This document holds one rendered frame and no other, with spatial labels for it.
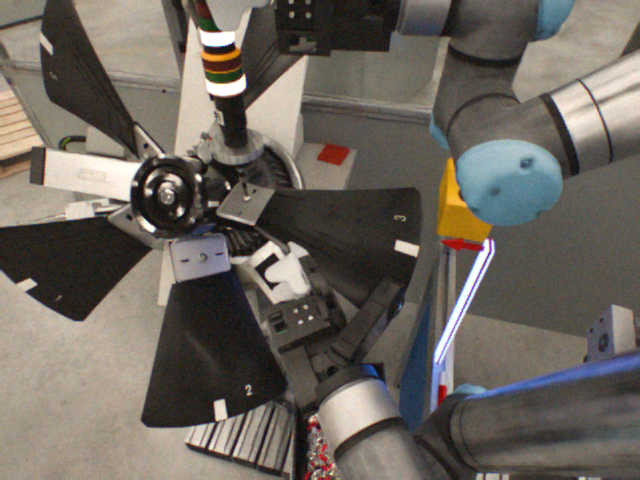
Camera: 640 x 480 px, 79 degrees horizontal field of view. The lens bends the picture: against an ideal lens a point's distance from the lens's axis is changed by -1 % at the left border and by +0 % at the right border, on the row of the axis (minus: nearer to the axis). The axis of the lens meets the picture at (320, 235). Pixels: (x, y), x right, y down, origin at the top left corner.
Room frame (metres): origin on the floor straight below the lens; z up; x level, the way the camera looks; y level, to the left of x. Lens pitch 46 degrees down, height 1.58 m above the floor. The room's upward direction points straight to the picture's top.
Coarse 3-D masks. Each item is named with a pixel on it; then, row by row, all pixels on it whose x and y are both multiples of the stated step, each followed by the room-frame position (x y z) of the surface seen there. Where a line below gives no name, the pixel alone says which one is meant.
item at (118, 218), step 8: (128, 208) 0.44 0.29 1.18; (112, 216) 0.43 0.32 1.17; (120, 216) 0.44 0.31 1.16; (120, 224) 0.44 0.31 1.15; (128, 224) 0.44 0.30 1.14; (136, 224) 0.44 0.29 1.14; (128, 232) 0.44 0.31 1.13; (136, 232) 0.44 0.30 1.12; (144, 232) 0.44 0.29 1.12; (144, 240) 0.44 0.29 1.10; (152, 240) 0.45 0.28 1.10; (160, 240) 0.45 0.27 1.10
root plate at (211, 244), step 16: (192, 240) 0.41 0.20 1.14; (208, 240) 0.42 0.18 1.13; (224, 240) 0.43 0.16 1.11; (176, 256) 0.38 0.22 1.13; (192, 256) 0.39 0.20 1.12; (208, 256) 0.40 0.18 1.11; (224, 256) 0.41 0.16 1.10; (176, 272) 0.36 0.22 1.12; (192, 272) 0.37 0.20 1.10; (208, 272) 0.38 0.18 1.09
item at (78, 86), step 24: (48, 0) 0.64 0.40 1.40; (48, 24) 0.64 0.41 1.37; (72, 24) 0.60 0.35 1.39; (72, 48) 0.60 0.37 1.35; (72, 72) 0.60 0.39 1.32; (96, 72) 0.56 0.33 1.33; (48, 96) 0.65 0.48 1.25; (72, 96) 0.62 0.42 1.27; (96, 96) 0.56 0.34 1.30; (96, 120) 0.59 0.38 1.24; (120, 120) 0.53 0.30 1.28; (120, 144) 0.57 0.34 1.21
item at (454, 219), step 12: (444, 180) 0.68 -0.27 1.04; (444, 192) 0.63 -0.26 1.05; (456, 192) 0.60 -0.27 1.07; (444, 204) 0.58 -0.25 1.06; (456, 204) 0.57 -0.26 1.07; (444, 216) 0.57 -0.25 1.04; (456, 216) 0.56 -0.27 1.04; (468, 216) 0.56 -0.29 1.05; (444, 228) 0.57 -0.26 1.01; (456, 228) 0.56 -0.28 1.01; (468, 228) 0.56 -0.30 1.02; (480, 228) 0.55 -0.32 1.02; (480, 240) 0.55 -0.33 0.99
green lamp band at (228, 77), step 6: (210, 72) 0.42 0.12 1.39; (228, 72) 0.42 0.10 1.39; (234, 72) 0.42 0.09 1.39; (240, 72) 0.43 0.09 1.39; (210, 78) 0.42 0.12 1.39; (216, 78) 0.42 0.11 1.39; (222, 78) 0.42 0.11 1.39; (228, 78) 0.42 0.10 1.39; (234, 78) 0.42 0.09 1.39; (240, 78) 0.43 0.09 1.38
